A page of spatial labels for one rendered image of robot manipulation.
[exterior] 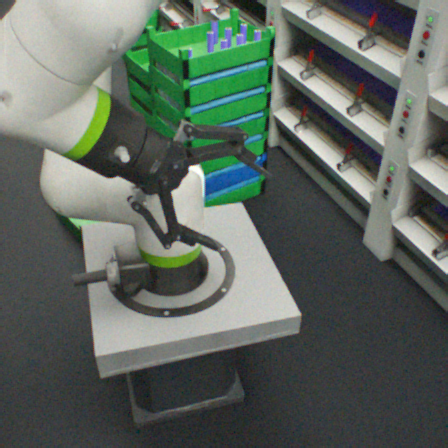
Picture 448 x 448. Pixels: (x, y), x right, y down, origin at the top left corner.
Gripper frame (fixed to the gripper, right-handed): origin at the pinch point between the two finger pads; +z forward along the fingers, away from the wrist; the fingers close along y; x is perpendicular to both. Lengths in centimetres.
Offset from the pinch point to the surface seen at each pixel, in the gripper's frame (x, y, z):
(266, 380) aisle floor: 10, -34, 48
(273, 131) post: 98, 14, 77
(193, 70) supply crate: 66, 14, 17
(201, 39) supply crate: 88, 23, 25
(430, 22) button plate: 27, 51, 37
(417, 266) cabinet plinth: 20, 7, 83
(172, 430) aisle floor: 8, -51, 30
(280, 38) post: 95, 40, 53
